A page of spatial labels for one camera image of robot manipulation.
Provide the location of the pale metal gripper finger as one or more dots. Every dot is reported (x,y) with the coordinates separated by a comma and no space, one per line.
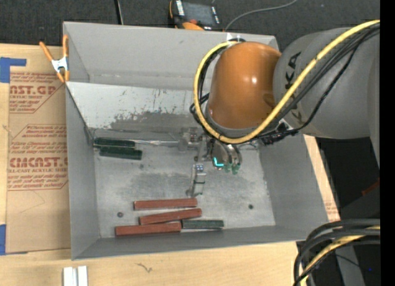
(189,142)
(199,179)

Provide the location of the red-brown flat block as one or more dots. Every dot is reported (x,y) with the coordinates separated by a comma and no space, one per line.
(148,229)
(169,216)
(165,204)

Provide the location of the dark green flat block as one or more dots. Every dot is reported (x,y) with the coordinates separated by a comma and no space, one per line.
(202,224)
(114,142)
(122,153)

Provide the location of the brown cardboard board, red print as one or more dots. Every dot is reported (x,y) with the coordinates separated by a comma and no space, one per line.
(37,217)

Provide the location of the grey metal bin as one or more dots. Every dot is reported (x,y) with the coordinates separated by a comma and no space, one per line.
(160,186)

